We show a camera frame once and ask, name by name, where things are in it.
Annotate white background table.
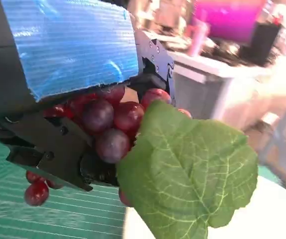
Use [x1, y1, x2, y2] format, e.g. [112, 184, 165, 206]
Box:
[167, 49, 286, 130]

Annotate pink cup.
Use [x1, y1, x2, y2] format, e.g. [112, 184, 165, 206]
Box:
[186, 19, 208, 57]

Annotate white plate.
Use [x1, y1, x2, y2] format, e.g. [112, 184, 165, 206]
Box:
[119, 174, 286, 239]

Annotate bare left hand, blue tape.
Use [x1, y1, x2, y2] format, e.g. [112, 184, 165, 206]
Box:
[0, 0, 176, 192]

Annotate black box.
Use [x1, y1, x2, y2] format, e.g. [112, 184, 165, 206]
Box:
[240, 21, 283, 63]

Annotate red toy grapes with leaf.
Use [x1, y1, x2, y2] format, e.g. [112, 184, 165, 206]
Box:
[24, 84, 260, 239]

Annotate green cutting mat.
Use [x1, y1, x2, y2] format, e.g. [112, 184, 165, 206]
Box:
[0, 135, 286, 239]

